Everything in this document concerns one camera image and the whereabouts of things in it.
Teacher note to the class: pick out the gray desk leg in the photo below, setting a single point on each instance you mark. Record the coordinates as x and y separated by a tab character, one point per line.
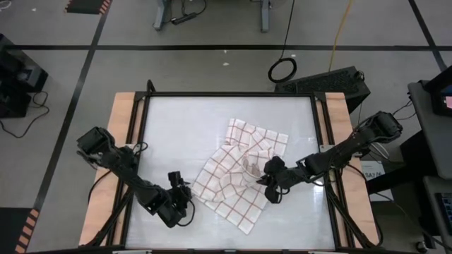
161	14
265	16

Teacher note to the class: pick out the white paper label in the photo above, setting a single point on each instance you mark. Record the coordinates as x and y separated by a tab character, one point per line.
374	173

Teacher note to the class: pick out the black equipment stack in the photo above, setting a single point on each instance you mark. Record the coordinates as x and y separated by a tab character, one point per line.
17	77

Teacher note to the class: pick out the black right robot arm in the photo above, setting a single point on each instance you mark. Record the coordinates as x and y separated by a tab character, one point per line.
353	144

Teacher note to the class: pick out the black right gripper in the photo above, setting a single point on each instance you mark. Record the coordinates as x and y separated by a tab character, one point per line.
291	174

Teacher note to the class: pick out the black power strip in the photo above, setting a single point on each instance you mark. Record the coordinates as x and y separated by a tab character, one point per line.
183	18

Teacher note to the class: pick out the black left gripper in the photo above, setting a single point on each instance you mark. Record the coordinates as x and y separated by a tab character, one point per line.
171	202

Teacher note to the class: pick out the black desk monitor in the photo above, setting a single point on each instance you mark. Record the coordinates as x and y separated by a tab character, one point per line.
441	91

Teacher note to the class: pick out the wooden table side board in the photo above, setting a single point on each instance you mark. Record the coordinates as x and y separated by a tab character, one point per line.
120	113
339	113

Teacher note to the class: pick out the black bracket post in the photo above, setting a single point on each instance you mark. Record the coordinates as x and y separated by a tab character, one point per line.
150	87

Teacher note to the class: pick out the black computer tower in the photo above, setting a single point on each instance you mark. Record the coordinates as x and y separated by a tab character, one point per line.
325	83

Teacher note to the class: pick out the black hazard-striped floor mat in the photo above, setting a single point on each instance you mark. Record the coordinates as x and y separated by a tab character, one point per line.
84	6
10	233

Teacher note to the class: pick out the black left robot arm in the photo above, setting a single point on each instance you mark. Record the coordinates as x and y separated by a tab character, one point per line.
123	166

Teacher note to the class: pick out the white red-checked towel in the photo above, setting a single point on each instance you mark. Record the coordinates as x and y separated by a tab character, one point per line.
226	176

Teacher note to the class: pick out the gray laptop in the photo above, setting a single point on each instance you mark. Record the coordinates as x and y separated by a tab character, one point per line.
446	211

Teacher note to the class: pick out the gray desk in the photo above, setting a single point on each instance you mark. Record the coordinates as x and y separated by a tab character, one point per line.
431	134
431	211

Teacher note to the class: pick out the black table frame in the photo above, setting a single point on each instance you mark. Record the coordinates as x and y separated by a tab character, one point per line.
229	94

